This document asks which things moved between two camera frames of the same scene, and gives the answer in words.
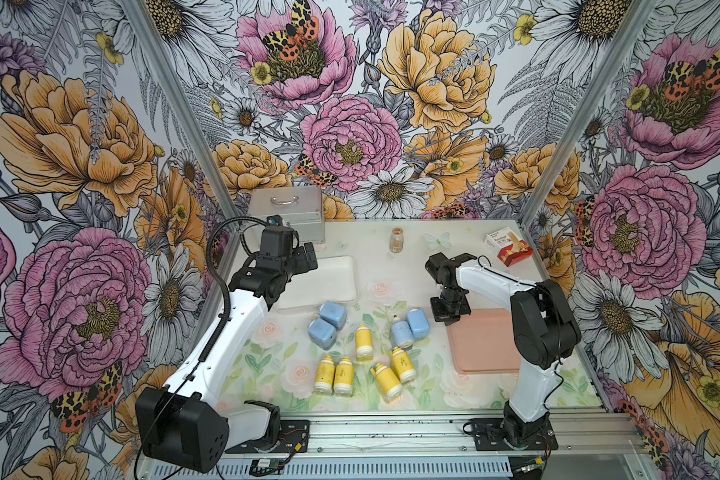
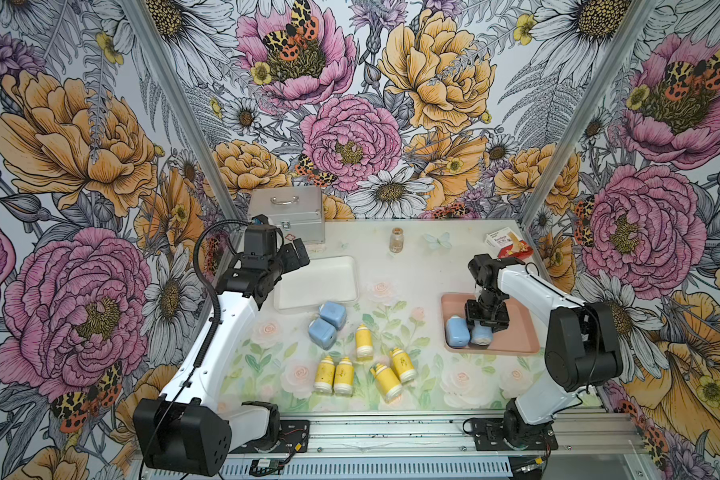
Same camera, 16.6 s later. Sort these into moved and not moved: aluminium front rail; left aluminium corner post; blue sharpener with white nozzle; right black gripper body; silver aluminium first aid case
Moved: right black gripper body; blue sharpener with white nozzle
Not moved: left aluminium corner post; silver aluminium first aid case; aluminium front rail
